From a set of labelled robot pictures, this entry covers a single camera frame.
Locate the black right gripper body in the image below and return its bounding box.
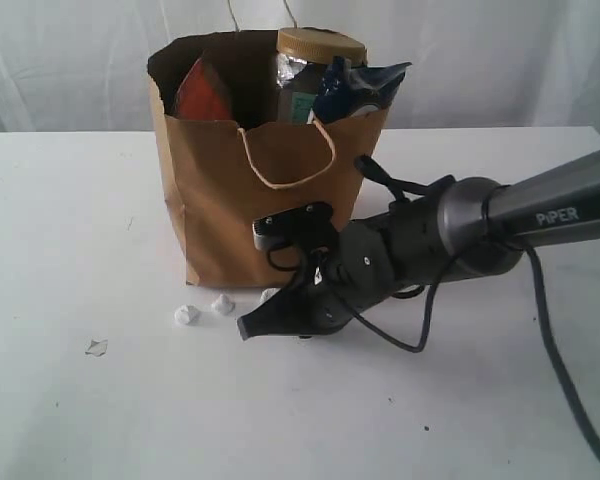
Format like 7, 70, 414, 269
279, 219, 415, 335

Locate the spaghetti packet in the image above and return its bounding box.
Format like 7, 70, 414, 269
308, 56, 412, 124

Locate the clear jar with gold lid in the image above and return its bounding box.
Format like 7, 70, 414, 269
274, 27, 367, 124

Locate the brown kraft stand-up pouch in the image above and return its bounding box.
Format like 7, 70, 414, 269
174, 57, 233, 121

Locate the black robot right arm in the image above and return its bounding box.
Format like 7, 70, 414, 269
237, 150, 600, 339

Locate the brown paper shopping bag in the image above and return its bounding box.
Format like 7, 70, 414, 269
147, 30, 387, 288

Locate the crumpled white paper ball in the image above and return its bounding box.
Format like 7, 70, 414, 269
211, 294, 236, 316
174, 305, 201, 326
260, 288, 279, 304

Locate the small clear plastic scrap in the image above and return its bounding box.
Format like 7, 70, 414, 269
85, 339, 108, 357

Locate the white backdrop curtain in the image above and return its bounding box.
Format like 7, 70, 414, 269
0, 1, 600, 133

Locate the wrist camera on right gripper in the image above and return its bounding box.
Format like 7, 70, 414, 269
252, 201, 338, 251

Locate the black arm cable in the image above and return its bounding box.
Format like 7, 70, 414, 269
267, 154, 600, 480

